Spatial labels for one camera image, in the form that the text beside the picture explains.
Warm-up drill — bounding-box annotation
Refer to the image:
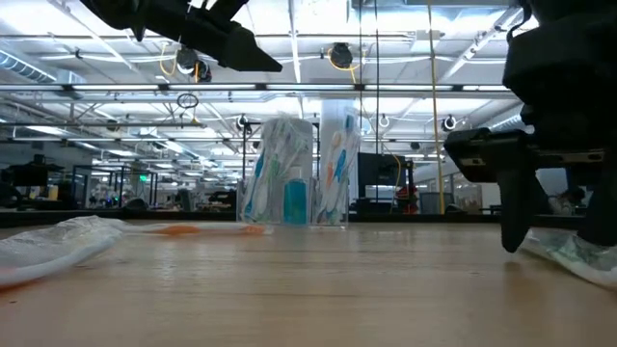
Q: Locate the black hanging cable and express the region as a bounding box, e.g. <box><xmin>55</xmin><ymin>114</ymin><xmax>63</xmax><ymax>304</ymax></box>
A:
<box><xmin>358</xmin><ymin>0</ymin><xmax>364</xmax><ymax>155</ymax></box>
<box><xmin>374</xmin><ymin>0</ymin><xmax>381</xmax><ymax>203</ymax></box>

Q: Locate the dark robot workstation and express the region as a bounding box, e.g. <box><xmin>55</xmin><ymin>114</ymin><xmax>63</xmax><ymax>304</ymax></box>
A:
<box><xmin>0</xmin><ymin>153</ymin><xmax>67</xmax><ymax>212</ymax></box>

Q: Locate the grey bin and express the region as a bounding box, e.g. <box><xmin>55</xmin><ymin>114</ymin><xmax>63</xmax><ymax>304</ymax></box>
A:
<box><xmin>418</xmin><ymin>191</ymin><xmax>455</xmax><ymax>216</ymax></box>

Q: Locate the red black machine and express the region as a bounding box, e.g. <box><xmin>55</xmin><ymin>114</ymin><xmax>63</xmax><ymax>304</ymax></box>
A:
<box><xmin>394</xmin><ymin>185</ymin><xmax>421</xmax><ymax>216</ymax></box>

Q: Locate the silver ventilation duct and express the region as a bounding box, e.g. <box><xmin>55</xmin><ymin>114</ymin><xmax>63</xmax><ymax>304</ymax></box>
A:
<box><xmin>0</xmin><ymin>47</ymin><xmax>59</xmax><ymax>84</ymax></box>

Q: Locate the clear acrylic organizer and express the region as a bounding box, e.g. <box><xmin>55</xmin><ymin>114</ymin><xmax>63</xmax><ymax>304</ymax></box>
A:
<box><xmin>235</xmin><ymin>177</ymin><xmax>349</xmax><ymax>227</ymax></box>

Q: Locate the black metal rig frame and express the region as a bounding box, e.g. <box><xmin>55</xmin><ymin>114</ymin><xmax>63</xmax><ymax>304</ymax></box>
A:
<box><xmin>0</xmin><ymin>209</ymin><xmax>587</xmax><ymax>228</ymax></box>

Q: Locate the black monitor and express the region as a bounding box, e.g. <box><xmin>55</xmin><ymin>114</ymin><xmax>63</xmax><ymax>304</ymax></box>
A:
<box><xmin>357</xmin><ymin>152</ymin><xmax>415</xmax><ymax>201</ymax></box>

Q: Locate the blue mouthwash bottle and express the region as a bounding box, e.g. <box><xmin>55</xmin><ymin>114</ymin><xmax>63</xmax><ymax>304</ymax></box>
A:
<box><xmin>282</xmin><ymin>166</ymin><xmax>309</xmax><ymax>227</ymax></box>

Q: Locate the long ceiling light strip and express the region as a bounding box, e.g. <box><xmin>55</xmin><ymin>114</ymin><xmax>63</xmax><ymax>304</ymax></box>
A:
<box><xmin>0</xmin><ymin>82</ymin><xmax>520</xmax><ymax>93</ymax></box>

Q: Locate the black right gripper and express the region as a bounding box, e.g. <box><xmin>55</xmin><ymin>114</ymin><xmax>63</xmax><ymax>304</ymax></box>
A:
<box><xmin>443</xmin><ymin>18</ymin><xmax>617</xmax><ymax>254</ymax></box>

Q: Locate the person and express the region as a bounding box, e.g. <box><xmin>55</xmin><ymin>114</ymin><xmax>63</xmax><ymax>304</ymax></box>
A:
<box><xmin>549</xmin><ymin>186</ymin><xmax>587</xmax><ymax>216</ymax></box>

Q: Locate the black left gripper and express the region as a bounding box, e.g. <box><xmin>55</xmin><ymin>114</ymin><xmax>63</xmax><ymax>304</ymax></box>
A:
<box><xmin>136</xmin><ymin>0</ymin><xmax>284</xmax><ymax>74</ymax></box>

